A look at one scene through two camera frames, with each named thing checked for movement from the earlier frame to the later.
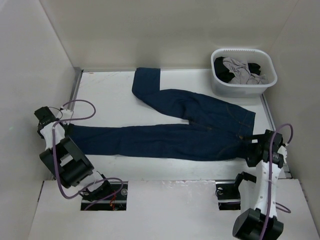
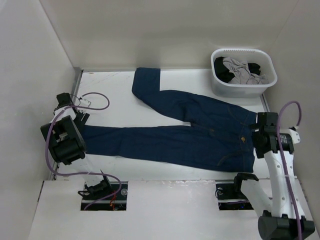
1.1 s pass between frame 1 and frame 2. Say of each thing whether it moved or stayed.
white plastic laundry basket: stayed
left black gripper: moved
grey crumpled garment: stayed
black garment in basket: stayed
